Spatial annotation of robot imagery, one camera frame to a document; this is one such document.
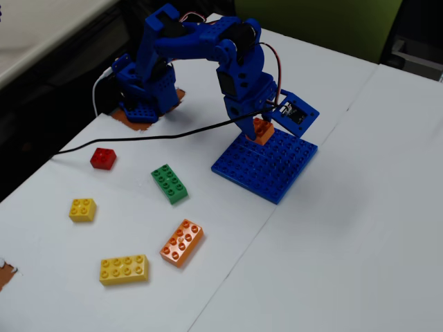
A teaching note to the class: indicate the yellow 2x4 block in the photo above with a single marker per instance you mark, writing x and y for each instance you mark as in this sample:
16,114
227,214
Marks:
124,270

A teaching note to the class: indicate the red 2x2 block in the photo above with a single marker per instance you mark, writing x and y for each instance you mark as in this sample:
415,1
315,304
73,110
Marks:
103,159

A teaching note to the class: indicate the yellow 2x2 block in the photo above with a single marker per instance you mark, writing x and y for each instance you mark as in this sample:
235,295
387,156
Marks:
82,210

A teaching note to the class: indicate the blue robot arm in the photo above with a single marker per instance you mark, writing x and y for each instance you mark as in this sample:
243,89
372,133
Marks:
194,38

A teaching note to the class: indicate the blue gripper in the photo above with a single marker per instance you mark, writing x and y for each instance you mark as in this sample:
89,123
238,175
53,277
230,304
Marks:
239,111

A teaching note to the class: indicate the green 2x4 block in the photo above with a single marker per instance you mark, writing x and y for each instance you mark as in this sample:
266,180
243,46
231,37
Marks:
169,183

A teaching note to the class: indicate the orange 2x4 block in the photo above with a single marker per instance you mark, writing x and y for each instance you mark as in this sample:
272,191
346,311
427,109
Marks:
181,242

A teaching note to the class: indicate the wrist camera in blue mount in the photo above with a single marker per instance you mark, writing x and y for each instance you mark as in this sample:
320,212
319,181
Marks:
297,114

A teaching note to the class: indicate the green chair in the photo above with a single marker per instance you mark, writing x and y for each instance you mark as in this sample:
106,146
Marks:
311,24

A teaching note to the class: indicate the orange 2x2 block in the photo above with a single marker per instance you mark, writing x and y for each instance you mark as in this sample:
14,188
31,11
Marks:
263,133

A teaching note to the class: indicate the blue 8x8 stud plate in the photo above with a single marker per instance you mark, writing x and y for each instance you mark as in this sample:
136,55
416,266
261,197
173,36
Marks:
263,169

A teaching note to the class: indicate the white paper sheet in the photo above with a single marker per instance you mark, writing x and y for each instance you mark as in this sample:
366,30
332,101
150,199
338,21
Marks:
207,224
346,242

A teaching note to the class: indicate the white desk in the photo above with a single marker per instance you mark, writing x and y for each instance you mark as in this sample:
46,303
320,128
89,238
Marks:
34,34

